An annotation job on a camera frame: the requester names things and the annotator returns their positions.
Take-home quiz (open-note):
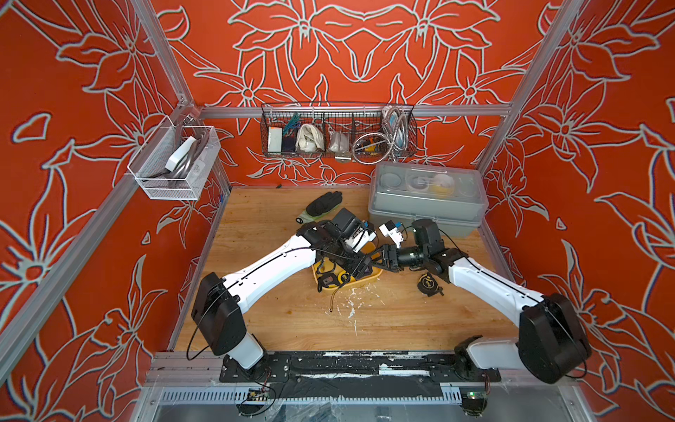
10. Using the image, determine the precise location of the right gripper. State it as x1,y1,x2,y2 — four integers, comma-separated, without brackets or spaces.
370,245,428,274

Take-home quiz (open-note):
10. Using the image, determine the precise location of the yellow plastic storage box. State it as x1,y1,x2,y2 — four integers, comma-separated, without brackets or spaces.
312,258,383,293

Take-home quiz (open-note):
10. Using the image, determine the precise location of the round black tape measure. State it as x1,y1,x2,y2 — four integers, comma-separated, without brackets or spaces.
417,273,443,297

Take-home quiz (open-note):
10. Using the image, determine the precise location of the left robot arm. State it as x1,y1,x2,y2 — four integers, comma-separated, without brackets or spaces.
191,209,377,369

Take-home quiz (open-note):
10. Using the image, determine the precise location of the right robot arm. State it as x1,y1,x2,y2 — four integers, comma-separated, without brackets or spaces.
379,219,592,384

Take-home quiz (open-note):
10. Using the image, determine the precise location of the black yellow 3m tape measure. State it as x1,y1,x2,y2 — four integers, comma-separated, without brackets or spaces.
316,273,352,293

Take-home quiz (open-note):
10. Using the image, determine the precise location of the white box in basket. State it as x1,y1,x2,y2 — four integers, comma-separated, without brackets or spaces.
267,127,283,154

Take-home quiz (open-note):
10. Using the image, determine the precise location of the black green work glove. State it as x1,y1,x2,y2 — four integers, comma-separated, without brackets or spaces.
295,191,343,224

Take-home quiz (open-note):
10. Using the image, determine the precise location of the grey plastic toolbox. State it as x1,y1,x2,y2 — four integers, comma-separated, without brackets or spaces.
368,162,489,238

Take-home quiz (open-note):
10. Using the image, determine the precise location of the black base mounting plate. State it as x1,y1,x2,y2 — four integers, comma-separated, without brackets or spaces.
219,351,500,383

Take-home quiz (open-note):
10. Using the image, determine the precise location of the white cloth in basket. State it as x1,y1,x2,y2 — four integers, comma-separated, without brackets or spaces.
296,124,324,153

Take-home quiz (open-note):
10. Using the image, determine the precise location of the white adapter in side basket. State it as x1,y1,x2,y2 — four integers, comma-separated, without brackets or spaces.
165,136,196,172

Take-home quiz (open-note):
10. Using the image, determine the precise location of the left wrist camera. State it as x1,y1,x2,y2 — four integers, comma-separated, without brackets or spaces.
346,225,376,252

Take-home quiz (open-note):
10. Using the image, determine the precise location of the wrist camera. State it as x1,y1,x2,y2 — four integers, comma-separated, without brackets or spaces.
346,225,376,252
379,220,405,249

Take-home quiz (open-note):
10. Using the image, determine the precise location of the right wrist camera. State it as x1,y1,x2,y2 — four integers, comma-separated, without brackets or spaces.
379,220,405,249

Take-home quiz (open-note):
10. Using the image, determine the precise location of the coiled grey cable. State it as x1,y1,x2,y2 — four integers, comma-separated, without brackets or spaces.
351,104,411,165

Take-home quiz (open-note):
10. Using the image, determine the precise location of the black wire wall basket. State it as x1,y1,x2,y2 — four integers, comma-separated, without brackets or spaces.
260,102,418,165

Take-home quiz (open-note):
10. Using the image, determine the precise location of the white wire side basket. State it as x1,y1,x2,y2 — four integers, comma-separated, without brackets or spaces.
128,117,220,202

